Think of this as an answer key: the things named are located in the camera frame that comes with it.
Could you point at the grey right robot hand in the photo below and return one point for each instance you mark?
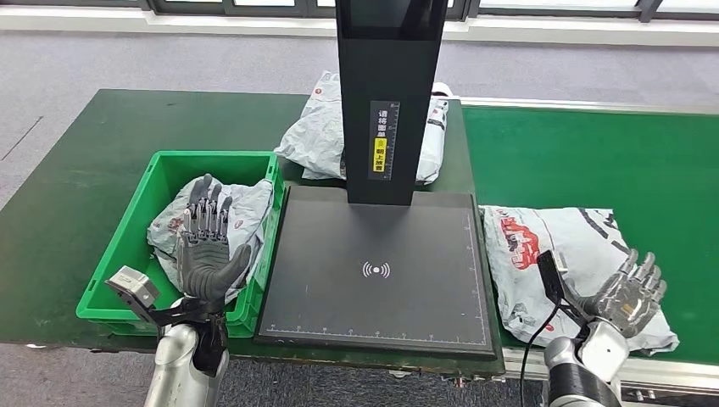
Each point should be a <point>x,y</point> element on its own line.
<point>629,303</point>

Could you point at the green plastic crate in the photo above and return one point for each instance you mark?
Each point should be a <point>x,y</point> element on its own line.
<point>123,247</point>

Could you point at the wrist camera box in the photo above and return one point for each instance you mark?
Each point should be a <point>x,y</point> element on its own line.
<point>547,278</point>
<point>132,283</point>

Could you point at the grey parcel red dot logo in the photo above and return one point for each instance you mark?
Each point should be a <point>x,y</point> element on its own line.
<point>314,140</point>

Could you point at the white parcel black label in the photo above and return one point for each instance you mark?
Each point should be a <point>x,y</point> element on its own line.
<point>432,154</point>

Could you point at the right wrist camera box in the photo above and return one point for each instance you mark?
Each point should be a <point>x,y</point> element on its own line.
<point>547,278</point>

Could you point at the black inbound scanner machine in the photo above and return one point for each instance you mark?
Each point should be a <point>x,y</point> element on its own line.
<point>365,314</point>

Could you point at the white parcel bright red print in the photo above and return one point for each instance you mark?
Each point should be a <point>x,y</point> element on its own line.
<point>573,236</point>

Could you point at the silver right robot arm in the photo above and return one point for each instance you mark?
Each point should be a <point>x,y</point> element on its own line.
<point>567,376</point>

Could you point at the white window sill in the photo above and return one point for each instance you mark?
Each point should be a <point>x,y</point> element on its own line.
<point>112,21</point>

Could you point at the green conveyor belt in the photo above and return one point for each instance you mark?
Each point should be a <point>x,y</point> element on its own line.
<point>618,157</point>

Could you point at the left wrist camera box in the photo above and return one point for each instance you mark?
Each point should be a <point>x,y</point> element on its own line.
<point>132,283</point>

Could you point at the grey parcel dark red print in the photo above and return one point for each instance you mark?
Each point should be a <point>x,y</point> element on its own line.
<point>253,208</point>

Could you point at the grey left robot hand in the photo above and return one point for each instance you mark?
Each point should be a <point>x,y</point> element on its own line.
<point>205,269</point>

